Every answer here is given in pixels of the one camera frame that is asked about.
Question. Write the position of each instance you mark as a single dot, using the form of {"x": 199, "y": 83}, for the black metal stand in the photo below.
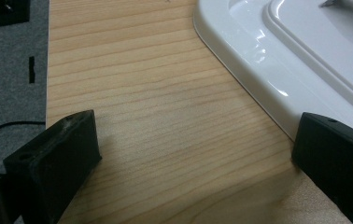
{"x": 9, "y": 12}

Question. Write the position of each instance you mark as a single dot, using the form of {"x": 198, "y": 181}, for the black tape strip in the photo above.
{"x": 32, "y": 70}

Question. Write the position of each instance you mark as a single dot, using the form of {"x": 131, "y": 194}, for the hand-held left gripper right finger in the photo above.
{"x": 336, "y": 161}

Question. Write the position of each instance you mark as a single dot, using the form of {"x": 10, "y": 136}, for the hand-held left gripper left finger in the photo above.
{"x": 56, "y": 161}

